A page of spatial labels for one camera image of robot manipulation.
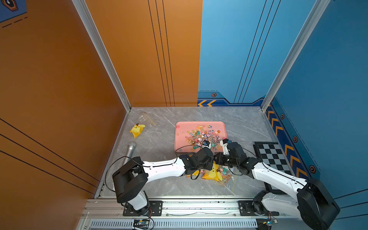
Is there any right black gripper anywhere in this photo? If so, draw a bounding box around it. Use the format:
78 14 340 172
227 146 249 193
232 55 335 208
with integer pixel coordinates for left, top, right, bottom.
212 152 239 168

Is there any clear ziploc bag with candies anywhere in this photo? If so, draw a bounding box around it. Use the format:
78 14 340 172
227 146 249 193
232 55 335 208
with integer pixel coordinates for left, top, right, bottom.
129 112 157 138

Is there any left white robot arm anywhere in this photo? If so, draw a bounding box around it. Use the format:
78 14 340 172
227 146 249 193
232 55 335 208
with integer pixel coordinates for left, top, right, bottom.
112 146 214 215

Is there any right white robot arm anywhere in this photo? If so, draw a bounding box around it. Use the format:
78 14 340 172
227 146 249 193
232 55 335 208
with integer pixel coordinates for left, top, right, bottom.
216 139 340 230

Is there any pink plastic tray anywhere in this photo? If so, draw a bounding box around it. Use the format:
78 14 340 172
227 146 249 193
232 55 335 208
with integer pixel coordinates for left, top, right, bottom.
174 121 228 153

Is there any black white checkerboard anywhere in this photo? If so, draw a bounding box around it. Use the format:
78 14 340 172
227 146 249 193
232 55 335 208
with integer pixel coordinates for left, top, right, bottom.
252 141 304 196

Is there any silver microphone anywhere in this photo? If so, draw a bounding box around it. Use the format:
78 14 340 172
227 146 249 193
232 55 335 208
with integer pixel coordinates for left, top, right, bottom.
121 142 136 166

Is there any right green circuit board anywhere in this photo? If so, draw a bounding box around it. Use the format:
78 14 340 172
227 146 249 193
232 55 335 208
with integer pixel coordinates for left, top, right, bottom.
256 219 278 230

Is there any green circuit board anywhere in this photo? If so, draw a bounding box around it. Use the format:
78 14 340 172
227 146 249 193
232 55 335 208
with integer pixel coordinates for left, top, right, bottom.
256 219 278 230
133 219 150 230

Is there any left green circuit board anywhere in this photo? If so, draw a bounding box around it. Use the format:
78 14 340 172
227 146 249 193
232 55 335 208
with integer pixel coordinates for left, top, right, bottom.
133 219 150 230

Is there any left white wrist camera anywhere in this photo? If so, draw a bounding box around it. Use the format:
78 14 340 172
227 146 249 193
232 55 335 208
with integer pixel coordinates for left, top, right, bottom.
201 141 211 149

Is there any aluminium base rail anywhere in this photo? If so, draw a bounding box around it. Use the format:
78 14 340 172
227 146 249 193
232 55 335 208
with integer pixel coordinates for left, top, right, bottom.
76 196 309 230

